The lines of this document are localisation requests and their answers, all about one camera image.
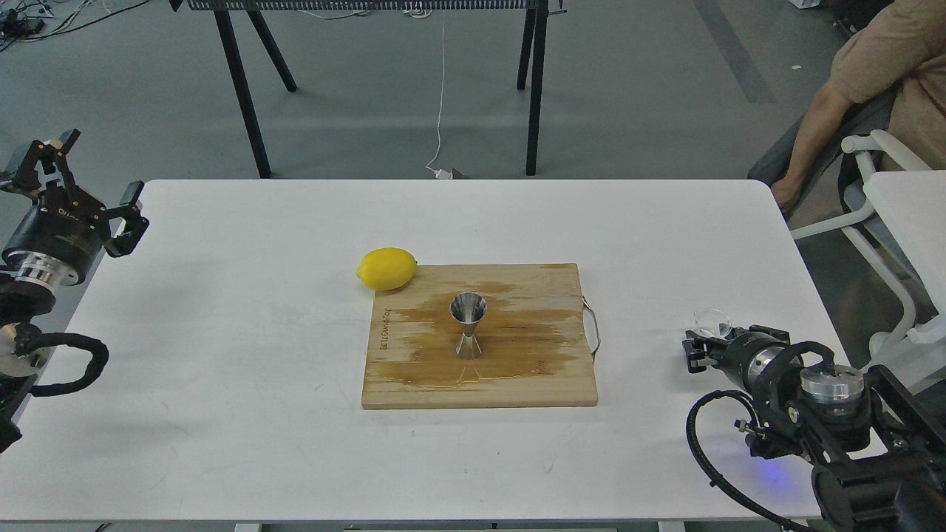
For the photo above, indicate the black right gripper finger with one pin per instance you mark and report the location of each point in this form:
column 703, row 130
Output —
column 703, row 351
column 758, row 332

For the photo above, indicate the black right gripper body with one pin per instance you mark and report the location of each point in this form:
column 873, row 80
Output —
column 748, row 365

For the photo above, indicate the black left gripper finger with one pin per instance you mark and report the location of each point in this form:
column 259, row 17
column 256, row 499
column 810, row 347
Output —
column 21, row 176
column 134, row 223

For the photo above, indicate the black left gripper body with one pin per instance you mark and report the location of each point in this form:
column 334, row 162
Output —
column 70, row 230

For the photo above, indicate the clear glass measuring cup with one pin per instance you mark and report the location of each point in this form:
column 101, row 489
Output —
column 712, row 323

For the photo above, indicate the steel double jigger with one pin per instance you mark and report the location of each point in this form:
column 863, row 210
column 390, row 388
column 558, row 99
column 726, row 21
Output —
column 468, row 309

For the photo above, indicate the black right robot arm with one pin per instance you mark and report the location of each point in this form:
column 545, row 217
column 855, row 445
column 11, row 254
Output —
column 877, row 454

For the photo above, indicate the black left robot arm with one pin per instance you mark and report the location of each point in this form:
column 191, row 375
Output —
column 29, row 291

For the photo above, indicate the white office chair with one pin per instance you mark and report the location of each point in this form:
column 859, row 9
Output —
column 913, row 350

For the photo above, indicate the wooden cutting board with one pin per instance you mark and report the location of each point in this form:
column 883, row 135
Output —
column 535, row 350

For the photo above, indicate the yellow lemon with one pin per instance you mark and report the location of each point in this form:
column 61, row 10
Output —
column 386, row 269

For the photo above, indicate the person in tan shirt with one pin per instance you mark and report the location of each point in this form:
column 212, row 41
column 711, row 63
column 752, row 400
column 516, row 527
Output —
column 890, row 76

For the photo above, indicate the black metal frame table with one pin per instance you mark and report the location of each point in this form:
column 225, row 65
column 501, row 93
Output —
column 272, row 49

